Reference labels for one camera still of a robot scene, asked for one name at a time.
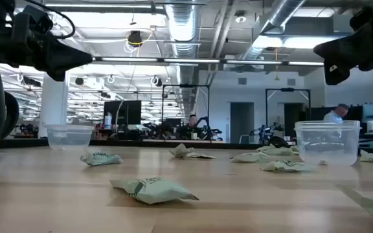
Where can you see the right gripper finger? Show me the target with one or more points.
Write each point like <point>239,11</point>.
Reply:
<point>337,39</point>
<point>330,53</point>

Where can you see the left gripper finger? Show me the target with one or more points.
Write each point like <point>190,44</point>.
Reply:
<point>66,66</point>
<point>66,53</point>

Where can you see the clear plastic bin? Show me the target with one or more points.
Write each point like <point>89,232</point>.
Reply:
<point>327,142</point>
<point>68,137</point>

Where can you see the black background robot arm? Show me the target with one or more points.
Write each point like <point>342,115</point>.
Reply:
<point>209,131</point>

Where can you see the blue background robot arm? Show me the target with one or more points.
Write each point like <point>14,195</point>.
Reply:
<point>265,131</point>

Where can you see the white building column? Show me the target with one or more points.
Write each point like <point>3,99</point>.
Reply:
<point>53,103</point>

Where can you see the person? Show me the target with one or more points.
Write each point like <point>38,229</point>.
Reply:
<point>192,127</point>
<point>333,116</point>

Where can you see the white wipes canister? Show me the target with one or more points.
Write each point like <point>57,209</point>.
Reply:
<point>107,121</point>
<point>371,127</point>

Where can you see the dark door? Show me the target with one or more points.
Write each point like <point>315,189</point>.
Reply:
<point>293,115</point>

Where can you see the black monitor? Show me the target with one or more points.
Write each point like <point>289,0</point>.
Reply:
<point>125,111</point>

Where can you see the round ceiling lamp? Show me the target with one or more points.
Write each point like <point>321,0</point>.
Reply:
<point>240,17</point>

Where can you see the grey door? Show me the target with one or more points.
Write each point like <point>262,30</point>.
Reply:
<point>242,123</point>

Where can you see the long white light bar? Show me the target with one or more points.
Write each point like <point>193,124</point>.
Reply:
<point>189,61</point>

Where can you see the black gantry frame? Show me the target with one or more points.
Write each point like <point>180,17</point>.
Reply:
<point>287,89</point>
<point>186,86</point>

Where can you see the silver ceiling duct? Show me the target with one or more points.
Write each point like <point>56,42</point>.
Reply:
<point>182,26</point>
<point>283,13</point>

